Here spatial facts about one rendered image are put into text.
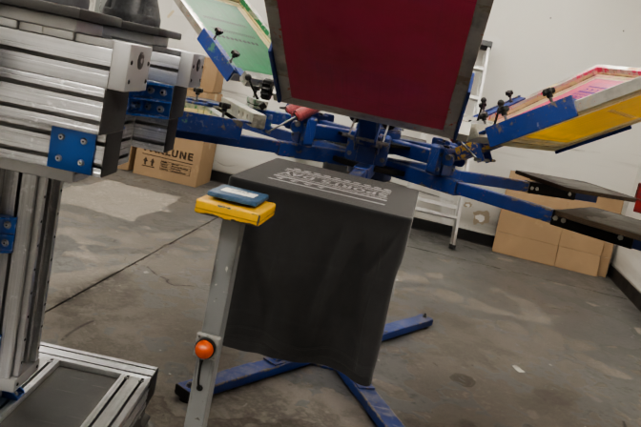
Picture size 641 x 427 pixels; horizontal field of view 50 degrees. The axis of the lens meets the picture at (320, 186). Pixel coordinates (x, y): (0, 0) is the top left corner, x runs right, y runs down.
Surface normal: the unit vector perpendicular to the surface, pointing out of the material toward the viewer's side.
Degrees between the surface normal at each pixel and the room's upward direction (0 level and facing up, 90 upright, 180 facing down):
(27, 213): 90
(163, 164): 90
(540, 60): 90
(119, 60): 90
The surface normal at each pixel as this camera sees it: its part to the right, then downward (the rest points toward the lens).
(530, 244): -0.11, -0.11
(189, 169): -0.15, 0.14
